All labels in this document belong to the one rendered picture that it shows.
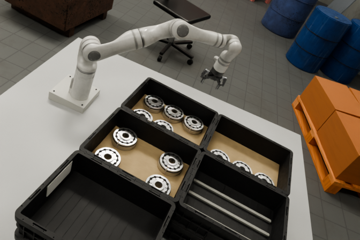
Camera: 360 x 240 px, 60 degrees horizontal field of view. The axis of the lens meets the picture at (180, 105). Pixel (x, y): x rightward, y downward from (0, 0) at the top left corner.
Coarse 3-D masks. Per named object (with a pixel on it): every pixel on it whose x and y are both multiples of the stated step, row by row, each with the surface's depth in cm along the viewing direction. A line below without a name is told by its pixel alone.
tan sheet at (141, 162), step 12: (108, 144) 129; (144, 144) 135; (132, 156) 128; (144, 156) 130; (156, 156) 132; (132, 168) 123; (144, 168) 125; (156, 168) 127; (144, 180) 121; (168, 180) 125; (180, 180) 127
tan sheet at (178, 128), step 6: (144, 96) 160; (138, 102) 155; (132, 108) 150; (138, 108) 152; (144, 108) 153; (156, 114) 153; (156, 120) 150; (174, 126) 150; (180, 126) 152; (204, 126) 158; (180, 132) 149; (186, 132) 150; (204, 132) 154; (186, 138) 147; (192, 138) 148; (198, 138) 150; (198, 144) 147
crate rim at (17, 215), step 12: (72, 156) 106; (84, 156) 108; (60, 168) 102; (108, 168) 107; (48, 180) 97; (132, 180) 107; (36, 192) 93; (156, 192) 107; (24, 204) 89; (24, 216) 86; (168, 216) 101; (36, 228) 85
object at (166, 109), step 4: (164, 108) 153; (168, 108) 154; (176, 108) 156; (180, 108) 157; (168, 112) 152; (180, 112) 155; (168, 116) 150; (172, 116) 151; (176, 116) 152; (180, 116) 153
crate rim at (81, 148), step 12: (120, 108) 132; (108, 120) 125; (144, 120) 132; (96, 132) 118; (168, 132) 131; (84, 144) 112; (96, 156) 110; (120, 168) 109; (192, 168) 121; (180, 192) 110
